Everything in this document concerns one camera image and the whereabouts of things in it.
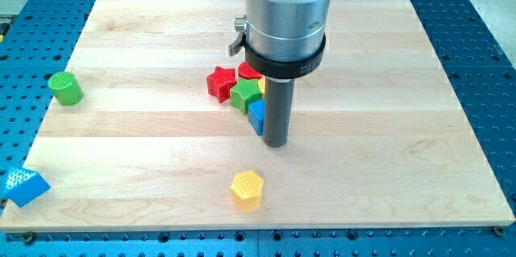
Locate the left board clamp screw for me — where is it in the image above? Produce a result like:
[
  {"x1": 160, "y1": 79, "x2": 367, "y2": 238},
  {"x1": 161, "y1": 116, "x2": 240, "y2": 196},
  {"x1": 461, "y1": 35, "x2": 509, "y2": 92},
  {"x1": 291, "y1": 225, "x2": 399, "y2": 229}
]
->
[{"x1": 20, "y1": 232, "x2": 35, "y2": 246}]

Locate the blue triangle block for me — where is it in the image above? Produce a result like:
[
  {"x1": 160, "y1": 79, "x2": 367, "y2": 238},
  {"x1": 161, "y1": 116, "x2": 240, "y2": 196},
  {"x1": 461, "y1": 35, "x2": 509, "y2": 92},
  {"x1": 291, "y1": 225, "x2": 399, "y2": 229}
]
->
[{"x1": 3, "y1": 167, "x2": 51, "y2": 207}]

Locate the green star block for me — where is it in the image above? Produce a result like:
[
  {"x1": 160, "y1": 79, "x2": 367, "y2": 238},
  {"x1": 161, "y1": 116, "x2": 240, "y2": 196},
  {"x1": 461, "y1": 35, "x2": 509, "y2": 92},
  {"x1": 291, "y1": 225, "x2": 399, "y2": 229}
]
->
[{"x1": 230, "y1": 78, "x2": 262, "y2": 115}]

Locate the green cylinder block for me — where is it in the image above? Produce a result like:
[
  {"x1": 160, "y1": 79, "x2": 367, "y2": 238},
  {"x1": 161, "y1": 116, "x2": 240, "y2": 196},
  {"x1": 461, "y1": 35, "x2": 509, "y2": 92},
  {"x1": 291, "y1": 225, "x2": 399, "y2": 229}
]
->
[{"x1": 48, "y1": 71, "x2": 84, "y2": 106}]

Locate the black clamp ring with lever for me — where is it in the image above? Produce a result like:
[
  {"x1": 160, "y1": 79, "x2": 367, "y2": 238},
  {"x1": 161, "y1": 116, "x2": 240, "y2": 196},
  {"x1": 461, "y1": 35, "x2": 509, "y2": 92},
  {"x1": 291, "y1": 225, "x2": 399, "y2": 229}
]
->
[{"x1": 228, "y1": 15, "x2": 327, "y2": 81}]

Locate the light wooden board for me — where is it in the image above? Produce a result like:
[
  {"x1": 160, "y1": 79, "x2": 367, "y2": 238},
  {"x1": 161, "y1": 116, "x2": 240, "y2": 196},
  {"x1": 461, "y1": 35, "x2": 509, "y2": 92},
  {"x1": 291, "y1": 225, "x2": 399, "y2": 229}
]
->
[{"x1": 1, "y1": 0, "x2": 514, "y2": 232}]

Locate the right board clamp screw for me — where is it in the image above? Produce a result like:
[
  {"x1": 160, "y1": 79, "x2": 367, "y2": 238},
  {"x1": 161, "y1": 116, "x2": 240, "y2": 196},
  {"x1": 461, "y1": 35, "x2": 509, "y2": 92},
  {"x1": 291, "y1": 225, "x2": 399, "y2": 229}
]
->
[{"x1": 492, "y1": 226, "x2": 506, "y2": 237}]

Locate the blue cube block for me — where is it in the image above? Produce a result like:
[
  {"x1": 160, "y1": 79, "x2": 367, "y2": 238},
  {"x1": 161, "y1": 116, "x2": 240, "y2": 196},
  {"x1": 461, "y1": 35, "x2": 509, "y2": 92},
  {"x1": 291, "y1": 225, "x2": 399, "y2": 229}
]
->
[{"x1": 248, "y1": 99, "x2": 265, "y2": 136}]

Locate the red round block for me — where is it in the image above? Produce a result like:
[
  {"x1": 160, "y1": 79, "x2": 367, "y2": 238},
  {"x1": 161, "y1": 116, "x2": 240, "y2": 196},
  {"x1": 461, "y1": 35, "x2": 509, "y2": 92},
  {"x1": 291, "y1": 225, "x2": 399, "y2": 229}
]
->
[{"x1": 238, "y1": 61, "x2": 263, "y2": 80}]

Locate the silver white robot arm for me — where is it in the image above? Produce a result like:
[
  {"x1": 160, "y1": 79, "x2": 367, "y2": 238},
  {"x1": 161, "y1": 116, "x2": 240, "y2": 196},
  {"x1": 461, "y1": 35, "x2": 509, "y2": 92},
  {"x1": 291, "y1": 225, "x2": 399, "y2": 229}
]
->
[{"x1": 246, "y1": 0, "x2": 330, "y2": 62}]

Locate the small yellow block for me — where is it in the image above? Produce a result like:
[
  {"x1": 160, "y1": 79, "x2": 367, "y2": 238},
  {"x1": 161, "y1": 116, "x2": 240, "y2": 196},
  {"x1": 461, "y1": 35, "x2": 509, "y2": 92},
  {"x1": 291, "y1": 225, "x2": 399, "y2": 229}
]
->
[{"x1": 257, "y1": 77, "x2": 266, "y2": 95}]

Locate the board clamp screw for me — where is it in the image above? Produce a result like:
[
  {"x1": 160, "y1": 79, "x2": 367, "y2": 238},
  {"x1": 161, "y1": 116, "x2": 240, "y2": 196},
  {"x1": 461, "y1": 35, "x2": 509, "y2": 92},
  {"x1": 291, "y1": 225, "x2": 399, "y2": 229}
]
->
[
  {"x1": 492, "y1": 226, "x2": 506, "y2": 237},
  {"x1": 20, "y1": 232, "x2": 35, "y2": 246}
]

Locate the red star block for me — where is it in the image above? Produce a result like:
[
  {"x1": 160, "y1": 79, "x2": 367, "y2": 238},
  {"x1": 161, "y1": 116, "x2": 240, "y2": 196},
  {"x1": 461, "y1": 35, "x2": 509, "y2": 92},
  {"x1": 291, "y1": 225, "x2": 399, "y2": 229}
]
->
[{"x1": 206, "y1": 66, "x2": 237, "y2": 103}]

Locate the yellow hexagon block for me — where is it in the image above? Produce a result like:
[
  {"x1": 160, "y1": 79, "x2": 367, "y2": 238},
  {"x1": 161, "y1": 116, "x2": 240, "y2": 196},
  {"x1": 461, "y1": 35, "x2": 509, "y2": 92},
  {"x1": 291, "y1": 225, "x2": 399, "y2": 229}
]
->
[{"x1": 231, "y1": 170, "x2": 264, "y2": 212}]

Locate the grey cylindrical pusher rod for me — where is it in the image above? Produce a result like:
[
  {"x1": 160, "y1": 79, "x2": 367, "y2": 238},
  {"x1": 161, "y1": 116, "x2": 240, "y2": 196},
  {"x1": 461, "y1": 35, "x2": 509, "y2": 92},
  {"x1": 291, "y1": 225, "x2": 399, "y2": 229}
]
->
[{"x1": 263, "y1": 78, "x2": 295, "y2": 147}]

